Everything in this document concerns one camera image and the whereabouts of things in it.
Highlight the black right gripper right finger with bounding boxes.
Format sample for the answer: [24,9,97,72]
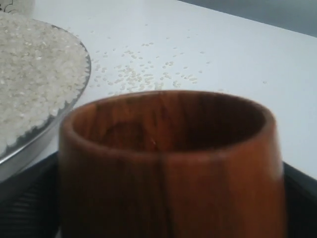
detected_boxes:
[283,163,317,238]

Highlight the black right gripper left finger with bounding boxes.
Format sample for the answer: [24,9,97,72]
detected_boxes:
[0,153,60,238]

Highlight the brown wooden cup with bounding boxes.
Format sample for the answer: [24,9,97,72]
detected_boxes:
[58,90,287,238]

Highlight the rice in steel tray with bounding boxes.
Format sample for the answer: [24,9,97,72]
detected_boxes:
[0,12,90,152]

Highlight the spilled rice grains on table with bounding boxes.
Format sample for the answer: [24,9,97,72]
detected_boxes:
[66,23,268,95]

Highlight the cream ceramic bowl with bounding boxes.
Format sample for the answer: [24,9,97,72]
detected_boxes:
[0,0,35,16]

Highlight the round steel tray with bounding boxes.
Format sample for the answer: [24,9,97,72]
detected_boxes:
[0,12,92,184]

